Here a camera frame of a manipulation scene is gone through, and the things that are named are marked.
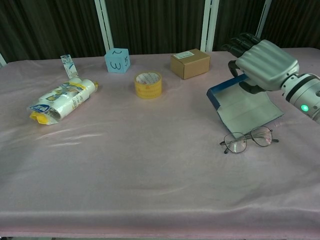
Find brown cardboard box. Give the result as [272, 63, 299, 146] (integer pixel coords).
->
[170, 48, 211, 80]

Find blue glasses case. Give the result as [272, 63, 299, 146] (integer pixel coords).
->
[206, 74, 285, 133]

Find small blue white carton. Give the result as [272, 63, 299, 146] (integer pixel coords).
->
[60, 54, 79, 80]

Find light blue numbered foam cube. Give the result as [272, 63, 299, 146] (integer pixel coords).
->
[104, 47, 131, 75]

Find yellow tape roll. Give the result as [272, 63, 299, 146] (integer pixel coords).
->
[134, 71, 163, 100]

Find pink tablecloth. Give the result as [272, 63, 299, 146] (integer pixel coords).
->
[0, 46, 320, 238]

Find thin-framed eyeglasses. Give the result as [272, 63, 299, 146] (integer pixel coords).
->
[219, 126, 280, 155]

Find white rolls plastic pack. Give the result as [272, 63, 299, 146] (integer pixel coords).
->
[26, 76, 99, 125]

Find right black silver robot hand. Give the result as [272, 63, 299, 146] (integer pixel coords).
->
[221, 32, 300, 95]

